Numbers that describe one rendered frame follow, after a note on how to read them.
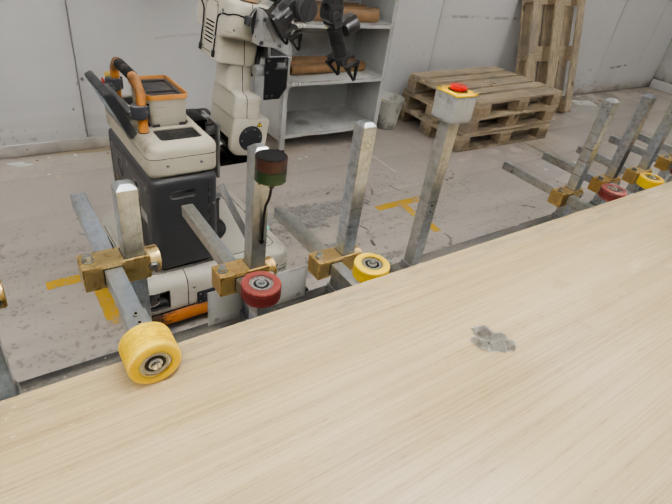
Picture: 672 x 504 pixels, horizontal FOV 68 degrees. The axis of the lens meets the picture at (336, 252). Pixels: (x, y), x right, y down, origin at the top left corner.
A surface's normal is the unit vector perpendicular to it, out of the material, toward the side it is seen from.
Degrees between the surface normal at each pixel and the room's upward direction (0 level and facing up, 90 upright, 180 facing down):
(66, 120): 90
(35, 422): 0
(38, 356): 0
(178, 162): 90
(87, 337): 0
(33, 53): 90
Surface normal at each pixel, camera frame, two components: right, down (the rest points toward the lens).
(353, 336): 0.13, -0.82
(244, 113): 0.57, 0.53
